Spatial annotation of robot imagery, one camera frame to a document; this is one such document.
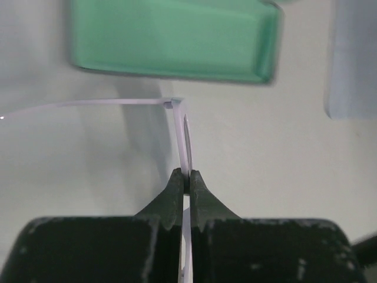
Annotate dark green glasses case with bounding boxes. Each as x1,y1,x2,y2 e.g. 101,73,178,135
69,1,283,84

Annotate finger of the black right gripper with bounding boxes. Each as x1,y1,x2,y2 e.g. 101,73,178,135
352,234,377,268

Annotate light blue cleaning cloth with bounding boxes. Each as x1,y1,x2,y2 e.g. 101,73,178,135
324,1,376,119

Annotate white sunglasses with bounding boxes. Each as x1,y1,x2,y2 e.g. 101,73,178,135
1,98,192,282

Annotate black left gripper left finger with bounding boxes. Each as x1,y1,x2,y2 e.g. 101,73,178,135
8,169,184,282

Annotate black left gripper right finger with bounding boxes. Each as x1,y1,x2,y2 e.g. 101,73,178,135
190,170,366,282

